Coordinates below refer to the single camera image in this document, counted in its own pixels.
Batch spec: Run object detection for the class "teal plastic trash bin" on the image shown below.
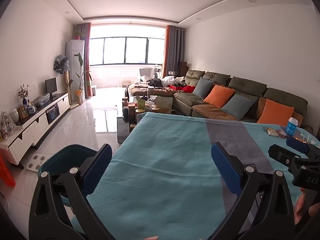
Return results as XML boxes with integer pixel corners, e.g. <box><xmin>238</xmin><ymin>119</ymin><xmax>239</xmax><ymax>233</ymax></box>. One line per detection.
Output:
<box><xmin>31</xmin><ymin>144</ymin><xmax>97</xmax><ymax>216</ymax></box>

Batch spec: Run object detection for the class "person's right hand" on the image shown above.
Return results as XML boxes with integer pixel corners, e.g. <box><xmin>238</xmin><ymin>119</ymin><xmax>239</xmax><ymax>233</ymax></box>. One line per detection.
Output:
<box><xmin>293</xmin><ymin>188</ymin><xmax>320</xmax><ymax>225</ymax></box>

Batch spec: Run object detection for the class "golden snack wrapper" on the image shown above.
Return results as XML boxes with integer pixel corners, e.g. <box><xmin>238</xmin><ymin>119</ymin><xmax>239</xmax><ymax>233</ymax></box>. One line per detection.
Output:
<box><xmin>293</xmin><ymin>136</ymin><xmax>309</xmax><ymax>144</ymax></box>

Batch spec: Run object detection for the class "red flat packet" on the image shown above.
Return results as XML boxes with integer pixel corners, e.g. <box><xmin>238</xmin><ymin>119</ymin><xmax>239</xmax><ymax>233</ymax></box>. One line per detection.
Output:
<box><xmin>276</xmin><ymin>129</ymin><xmax>289</xmax><ymax>139</ymax></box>

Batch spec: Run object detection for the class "blue cup white lid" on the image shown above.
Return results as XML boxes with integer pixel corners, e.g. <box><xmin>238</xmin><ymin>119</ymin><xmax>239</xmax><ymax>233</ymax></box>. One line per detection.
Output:
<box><xmin>285</xmin><ymin>117</ymin><xmax>298</xmax><ymax>137</ymax></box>

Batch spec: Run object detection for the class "flat snack packet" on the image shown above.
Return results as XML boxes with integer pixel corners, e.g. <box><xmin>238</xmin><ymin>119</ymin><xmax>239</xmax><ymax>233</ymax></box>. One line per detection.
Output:
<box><xmin>265</xmin><ymin>127</ymin><xmax>279</xmax><ymax>137</ymax></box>

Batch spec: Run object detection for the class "orange cushion near end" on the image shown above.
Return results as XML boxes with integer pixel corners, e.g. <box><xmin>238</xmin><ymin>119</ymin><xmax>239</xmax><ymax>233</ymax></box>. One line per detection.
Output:
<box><xmin>257</xmin><ymin>99</ymin><xmax>294</xmax><ymax>126</ymax></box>

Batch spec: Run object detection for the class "white bathroom scale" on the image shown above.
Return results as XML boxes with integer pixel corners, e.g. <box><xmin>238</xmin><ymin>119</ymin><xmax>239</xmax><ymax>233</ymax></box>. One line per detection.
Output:
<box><xmin>25</xmin><ymin>153</ymin><xmax>52</xmax><ymax>173</ymax></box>

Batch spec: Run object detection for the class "teal and grey tablecloth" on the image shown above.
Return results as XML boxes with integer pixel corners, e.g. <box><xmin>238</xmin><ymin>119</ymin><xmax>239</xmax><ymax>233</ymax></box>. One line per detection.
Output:
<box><xmin>69</xmin><ymin>112</ymin><xmax>320</xmax><ymax>240</ymax></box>

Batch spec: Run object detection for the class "brown blanket on sofa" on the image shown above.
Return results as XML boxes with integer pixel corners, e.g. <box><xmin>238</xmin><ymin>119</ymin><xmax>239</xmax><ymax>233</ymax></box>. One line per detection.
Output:
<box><xmin>191</xmin><ymin>104</ymin><xmax>238</xmax><ymax>121</ymax></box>

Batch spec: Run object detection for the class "blue-grey cushion middle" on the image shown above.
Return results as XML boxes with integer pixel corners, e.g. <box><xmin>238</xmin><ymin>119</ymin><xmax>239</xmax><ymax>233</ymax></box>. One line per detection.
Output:
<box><xmin>221</xmin><ymin>94</ymin><xmax>255</xmax><ymax>119</ymax></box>

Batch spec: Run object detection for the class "blue-grey cushion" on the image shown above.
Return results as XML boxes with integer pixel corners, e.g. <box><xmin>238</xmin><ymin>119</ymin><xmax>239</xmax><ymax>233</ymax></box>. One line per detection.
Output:
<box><xmin>193</xmin><ymin>77</ymin><xmax>213</xmax><ymax>99</ymax></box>
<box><xmin>221</xmin><ymin>94</ymin><xmax>255</xmax><ymax>119</ymax></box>

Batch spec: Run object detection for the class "white tv cabinet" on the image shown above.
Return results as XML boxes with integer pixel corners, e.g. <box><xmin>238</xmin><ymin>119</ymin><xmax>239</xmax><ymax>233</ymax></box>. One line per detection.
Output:
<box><xmin>1</xmin><ymin>93</ymin><xmax>70</xmax><ymax>166</ymax></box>

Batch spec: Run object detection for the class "cluttered dark coffee table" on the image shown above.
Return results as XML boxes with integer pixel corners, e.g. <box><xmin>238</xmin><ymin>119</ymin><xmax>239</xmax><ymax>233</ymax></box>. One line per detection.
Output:
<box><xmin>116</xmin><ymin>96</ymin><xmax>173</xmax><ymax>145</ymax></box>

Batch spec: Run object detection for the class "potted green plant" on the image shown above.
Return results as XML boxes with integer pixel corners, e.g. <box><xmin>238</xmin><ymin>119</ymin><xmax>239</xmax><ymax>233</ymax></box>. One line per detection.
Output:
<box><xmin>69</xmin><ymin>54</ymin><xmax>85</xmax><ymax>105</ymax></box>

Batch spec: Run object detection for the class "orange cushion middle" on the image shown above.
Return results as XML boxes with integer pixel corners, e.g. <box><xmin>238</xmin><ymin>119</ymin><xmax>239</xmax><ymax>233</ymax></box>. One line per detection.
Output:
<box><xmin>204</xmin><ymin>85</ymin><xmax>235</xmax><ymax>108</ymax></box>

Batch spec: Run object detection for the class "olive green sectional sofa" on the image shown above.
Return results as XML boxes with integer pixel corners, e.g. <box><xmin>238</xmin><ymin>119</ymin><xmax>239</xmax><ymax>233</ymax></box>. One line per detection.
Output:
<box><xmin>173</xmin><ymin>70</ymin><xmax>313</xmax><ymax>133</ymax></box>

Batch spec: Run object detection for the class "blue-grey cushion far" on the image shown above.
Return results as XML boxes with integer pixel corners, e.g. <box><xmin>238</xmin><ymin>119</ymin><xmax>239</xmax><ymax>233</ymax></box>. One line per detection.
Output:
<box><xmin>193</xmin><ymin>77</ymin><xmax>213</xmax><ymax>99</ymax></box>

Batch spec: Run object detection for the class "small black monitor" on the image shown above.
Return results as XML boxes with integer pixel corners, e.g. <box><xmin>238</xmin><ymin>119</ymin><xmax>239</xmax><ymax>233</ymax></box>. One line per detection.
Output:
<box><xmin>45</xmin><ymin>77</ymin><xmax>57</xmax><ymax>98</ymax></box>

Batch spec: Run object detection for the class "red cloth on sofa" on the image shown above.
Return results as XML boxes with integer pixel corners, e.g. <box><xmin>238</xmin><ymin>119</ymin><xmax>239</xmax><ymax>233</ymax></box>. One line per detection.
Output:
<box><xmin>169</xmin><ymin>85</ymin><xmax>195</xmax><ymax>93</ymax></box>

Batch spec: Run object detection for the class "white standing air conditioner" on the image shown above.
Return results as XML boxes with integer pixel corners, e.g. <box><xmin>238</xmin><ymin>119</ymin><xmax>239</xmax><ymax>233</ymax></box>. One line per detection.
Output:
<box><xmin>66</xmin><ymin>40</ymin><xmax>85</xmax><ymax>102</ymax></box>

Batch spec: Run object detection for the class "left orange grey curtain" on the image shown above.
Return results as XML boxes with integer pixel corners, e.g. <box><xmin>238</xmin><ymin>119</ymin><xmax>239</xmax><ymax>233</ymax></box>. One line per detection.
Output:
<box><xmin>73</xmin><ymin>23</ymin><xmax>92</xmax><ymax>98</ymax></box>

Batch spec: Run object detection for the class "grey and orange curtain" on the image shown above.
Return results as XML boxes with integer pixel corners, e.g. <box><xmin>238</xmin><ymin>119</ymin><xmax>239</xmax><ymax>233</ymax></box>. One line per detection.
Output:
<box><xmin>162</xmin><ymin>25</ymin><xmax>185</xmax><ymax>77</ymax></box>

